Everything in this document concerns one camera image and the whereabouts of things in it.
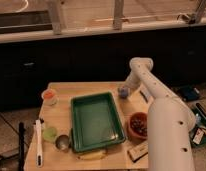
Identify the blue sponge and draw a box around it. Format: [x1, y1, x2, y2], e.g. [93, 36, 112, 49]
[118, 87, 129, 99]

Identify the green plastic tray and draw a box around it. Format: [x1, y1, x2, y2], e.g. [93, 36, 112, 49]
[71, 92, 126, 153]

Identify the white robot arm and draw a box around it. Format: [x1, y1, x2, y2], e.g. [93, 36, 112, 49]
[124, 57, 196, 171]

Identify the orange bowl with beads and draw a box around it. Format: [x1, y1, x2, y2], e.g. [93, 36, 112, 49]
[127, 112, 147, 140]

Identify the wooden block eraser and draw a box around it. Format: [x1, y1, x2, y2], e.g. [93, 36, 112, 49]
[127, 141, 148, 162]

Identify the yellow banana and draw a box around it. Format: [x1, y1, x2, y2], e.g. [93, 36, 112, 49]
[78, 150, 106, 160]

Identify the green bin with items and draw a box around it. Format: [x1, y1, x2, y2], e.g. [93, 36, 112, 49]
[189, 103, 206, 148]

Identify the jar with orange lid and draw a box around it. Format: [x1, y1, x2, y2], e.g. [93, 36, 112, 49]
[41, 89, 57, 106]

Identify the small metal cup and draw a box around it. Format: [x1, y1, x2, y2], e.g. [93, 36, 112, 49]
[55, 135, 70, 152]

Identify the light green cup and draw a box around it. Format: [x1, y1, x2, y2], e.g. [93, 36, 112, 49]
[42, 127, 57, 143]

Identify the black pole stand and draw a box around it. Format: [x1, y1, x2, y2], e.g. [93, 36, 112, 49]
[18, 122, 24, 171]

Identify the white long-handled brush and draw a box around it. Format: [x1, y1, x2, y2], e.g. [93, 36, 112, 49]
[36, 119, 43, 167]

